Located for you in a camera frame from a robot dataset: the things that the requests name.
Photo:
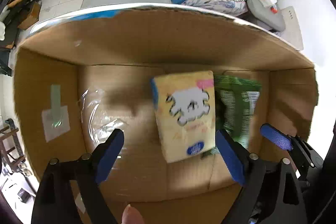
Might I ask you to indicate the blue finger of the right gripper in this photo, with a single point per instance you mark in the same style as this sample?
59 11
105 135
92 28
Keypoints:
307 161

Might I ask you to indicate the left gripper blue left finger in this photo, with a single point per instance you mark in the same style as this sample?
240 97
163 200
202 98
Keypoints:
55 202

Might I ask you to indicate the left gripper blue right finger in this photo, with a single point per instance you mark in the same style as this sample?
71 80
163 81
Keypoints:
269 193

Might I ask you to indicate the green wipes pack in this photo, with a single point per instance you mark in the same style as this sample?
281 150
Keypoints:
235 102

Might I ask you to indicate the yellow tissue pack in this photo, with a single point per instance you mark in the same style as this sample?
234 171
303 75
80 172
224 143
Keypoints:
184 106

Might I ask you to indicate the person's hand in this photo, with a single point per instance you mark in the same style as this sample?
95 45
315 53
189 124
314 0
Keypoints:
131 216

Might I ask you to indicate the small red white container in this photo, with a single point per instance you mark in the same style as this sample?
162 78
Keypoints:
274 9

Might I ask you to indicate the small cardboard box on floor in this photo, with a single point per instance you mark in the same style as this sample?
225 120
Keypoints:
29 16

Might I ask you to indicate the white goose plush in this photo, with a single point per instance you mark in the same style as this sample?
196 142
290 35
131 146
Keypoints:
3 15

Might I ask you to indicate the floral pink cloth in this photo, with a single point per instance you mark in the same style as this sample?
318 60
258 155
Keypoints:
225 6

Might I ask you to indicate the white board against wall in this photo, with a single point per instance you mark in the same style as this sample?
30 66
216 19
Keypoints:
292 33

